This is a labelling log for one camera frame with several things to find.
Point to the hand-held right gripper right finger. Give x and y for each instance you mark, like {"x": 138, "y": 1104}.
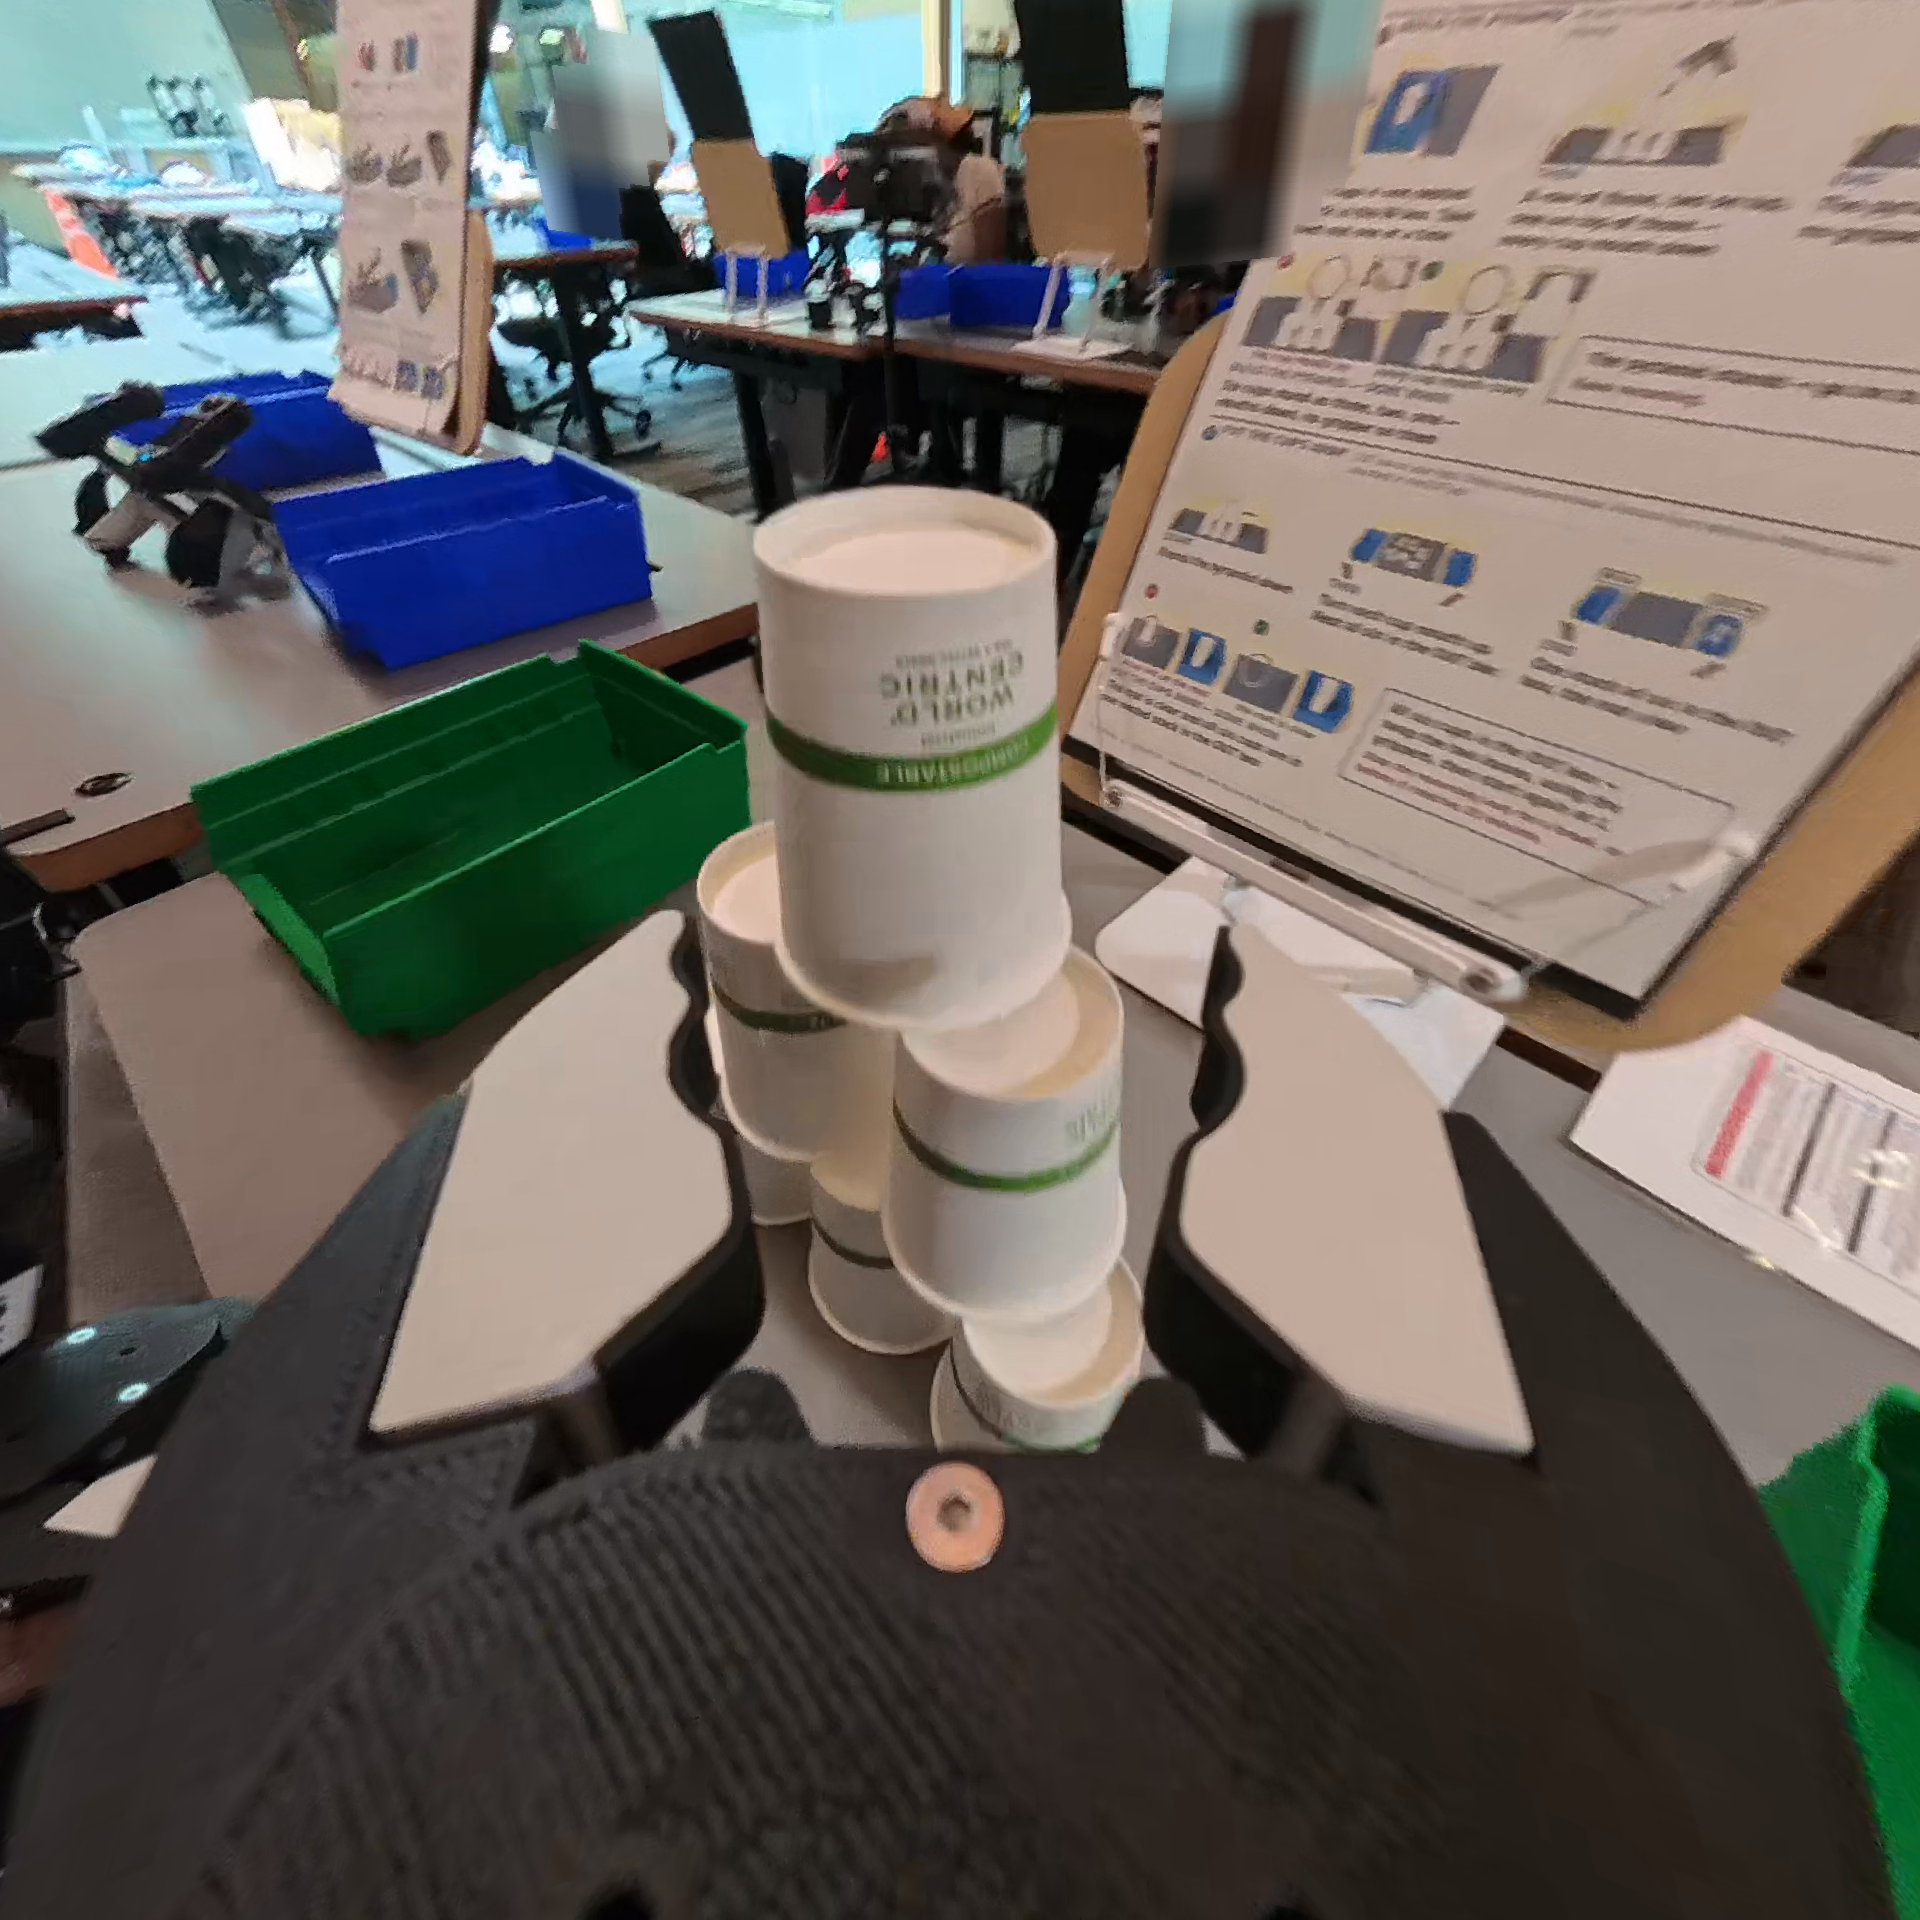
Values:
{"x": 1351, "y": 1229}

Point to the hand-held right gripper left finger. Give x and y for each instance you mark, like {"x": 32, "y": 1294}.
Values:
{"x": 555, "y": 1200}

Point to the green plastic bin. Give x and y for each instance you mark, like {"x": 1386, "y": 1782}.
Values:
{"x": 451, "y": 930}
{"x": 1860, "y": 1574}

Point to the grey desk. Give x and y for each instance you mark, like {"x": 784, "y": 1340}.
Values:
{"x": 223, "y": 1109}

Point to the laminated paper card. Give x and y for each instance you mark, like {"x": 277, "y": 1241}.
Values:
{"x": 1771, "y": 1154}

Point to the blue plastic bin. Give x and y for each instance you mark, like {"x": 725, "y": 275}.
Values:
{"x": 284, "y": 436}
{"x": 764, "y": 278}
{"x": 991, "y": 298}
{"x": 482, "y": 594}

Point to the grey table wooden edge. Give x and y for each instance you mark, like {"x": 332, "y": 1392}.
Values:
{"x": 148, "y": 706}

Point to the printed instruction sheet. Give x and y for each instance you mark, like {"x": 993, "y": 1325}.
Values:
{"x": 1501, "y": 451}

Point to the spare black gripper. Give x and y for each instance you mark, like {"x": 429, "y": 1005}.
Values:
{"x": 148, "y": 482}

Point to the long wooden edged table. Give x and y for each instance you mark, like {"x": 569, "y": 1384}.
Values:
{"x": 781, "y": 333}

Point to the wooden stand with picture sheet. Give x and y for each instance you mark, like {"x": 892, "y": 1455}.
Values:
{"x": 407, "y": 224}

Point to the plain wooden board stand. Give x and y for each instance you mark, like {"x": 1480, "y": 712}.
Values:
{"x": 743, "y": 187}
{"x": 1088, "y": 179}

